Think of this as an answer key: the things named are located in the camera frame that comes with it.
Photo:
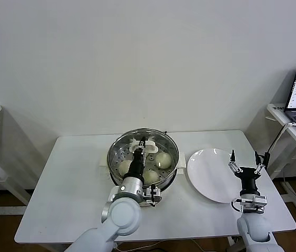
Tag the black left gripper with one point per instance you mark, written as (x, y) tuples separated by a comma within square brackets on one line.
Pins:
[(136, 165)]

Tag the round glass lid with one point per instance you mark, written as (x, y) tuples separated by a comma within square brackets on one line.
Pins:
[(151, 147)]

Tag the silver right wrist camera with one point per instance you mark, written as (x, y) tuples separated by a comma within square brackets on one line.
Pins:
[(254, 203)]

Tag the white round plate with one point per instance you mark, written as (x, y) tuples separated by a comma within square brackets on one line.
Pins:
[(208, 176)]

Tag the stainless steel steamer basket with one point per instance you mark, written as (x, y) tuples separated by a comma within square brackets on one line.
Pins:
[(116, 152)]

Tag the white steamed baozi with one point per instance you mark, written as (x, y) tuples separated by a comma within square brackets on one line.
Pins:
[(151, 176), (124, 168), (163, 160)]

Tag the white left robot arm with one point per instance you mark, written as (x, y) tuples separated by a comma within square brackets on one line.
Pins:
[(124, 215)]

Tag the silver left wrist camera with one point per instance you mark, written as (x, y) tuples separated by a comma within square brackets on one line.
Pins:
[(151, 195)]

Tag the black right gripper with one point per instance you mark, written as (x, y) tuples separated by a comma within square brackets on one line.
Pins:
[(249, 181)]

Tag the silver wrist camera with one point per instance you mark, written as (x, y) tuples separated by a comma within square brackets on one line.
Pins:
[(151, 195), (254, 203)]

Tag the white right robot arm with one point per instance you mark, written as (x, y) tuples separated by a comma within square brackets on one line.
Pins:
[(255, 231)]

